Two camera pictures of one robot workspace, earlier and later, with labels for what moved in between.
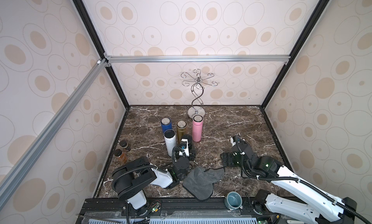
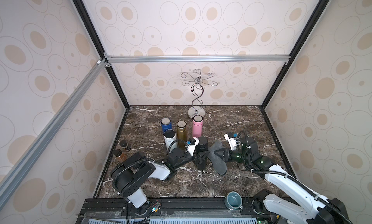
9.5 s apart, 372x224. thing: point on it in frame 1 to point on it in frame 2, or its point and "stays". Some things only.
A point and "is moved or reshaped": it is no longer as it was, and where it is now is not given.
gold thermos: [181, 125] stays
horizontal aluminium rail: [198, 59] stays
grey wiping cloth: [199, 182] to [217, 162]
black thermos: [185, 145] is moved or reshaped
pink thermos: [197, 128] stays
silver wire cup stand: [197, 88] stays
